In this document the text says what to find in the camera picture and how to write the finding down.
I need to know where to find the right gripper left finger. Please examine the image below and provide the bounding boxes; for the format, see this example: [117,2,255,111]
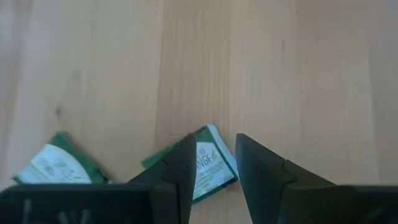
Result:
[127,133,198,224]

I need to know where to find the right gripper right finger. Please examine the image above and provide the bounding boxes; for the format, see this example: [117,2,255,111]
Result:
[234,133,337,224]

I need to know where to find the white green Truvia packet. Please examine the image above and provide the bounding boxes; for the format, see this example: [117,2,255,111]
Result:
[141,123,240,205]
[11,132,109,185]

